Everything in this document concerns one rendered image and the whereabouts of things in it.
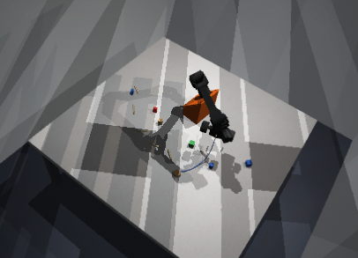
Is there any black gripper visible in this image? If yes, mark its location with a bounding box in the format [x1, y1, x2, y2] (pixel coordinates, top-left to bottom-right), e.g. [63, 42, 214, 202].
[200, 121, 235, 139]

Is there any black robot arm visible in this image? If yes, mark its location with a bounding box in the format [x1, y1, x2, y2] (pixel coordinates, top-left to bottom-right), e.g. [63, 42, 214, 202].
[189, 70, 234, 144]

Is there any blue cube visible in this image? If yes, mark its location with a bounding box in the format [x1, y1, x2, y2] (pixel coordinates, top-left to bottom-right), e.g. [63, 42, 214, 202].
[244, 160, 252, 167]

